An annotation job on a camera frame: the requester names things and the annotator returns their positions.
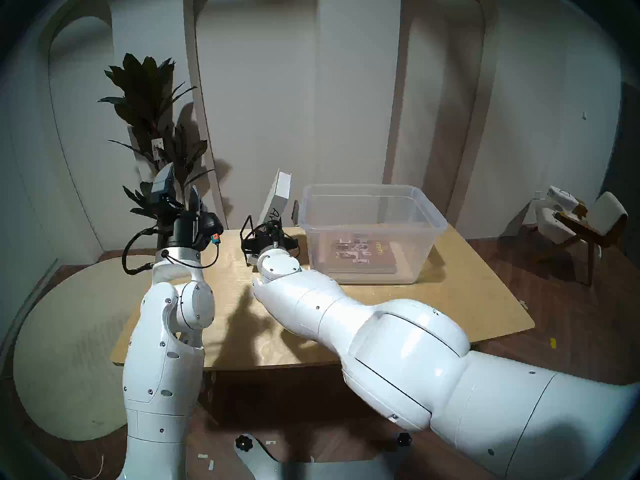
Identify tall dark green plant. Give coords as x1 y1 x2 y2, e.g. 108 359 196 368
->
98 53 216 236

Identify white Arietta book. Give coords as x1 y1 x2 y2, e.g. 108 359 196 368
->
257 169 293 225

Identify white wooden armchair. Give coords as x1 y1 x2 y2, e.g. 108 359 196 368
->
530 191 629 287

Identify white bag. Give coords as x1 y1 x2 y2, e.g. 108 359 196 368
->
545 185 576 211

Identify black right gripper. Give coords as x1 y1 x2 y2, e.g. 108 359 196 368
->
242 222 300 265

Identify round beige rug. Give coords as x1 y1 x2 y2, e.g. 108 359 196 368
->
13 255 152 442

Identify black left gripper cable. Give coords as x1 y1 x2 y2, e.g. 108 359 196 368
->
121 226 221 276

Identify clear plastic storage box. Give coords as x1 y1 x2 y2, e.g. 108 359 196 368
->
293 184 449 286

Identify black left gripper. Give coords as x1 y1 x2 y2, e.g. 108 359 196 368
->
154 185 225 253

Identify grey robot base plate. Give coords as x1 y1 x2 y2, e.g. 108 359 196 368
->
234 431 415 480

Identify light wooden table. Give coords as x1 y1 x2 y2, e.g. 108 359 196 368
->
110 226 536 426

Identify brown Homes book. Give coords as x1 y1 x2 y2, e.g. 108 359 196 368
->
330 238 397 275

